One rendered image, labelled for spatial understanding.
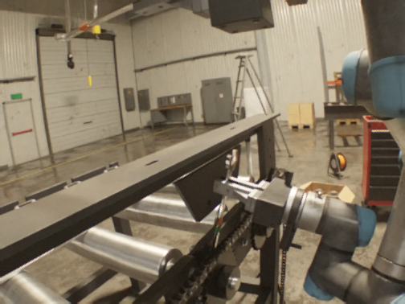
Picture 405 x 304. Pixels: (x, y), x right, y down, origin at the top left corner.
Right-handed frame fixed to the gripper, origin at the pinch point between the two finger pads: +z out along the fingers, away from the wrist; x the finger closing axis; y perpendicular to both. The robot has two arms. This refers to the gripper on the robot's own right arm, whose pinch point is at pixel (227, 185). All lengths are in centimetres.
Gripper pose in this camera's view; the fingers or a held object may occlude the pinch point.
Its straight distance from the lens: 56.2
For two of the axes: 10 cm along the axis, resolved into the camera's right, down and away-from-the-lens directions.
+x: -4.8, 1.9, -8.6
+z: -8.7, -2.5, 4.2
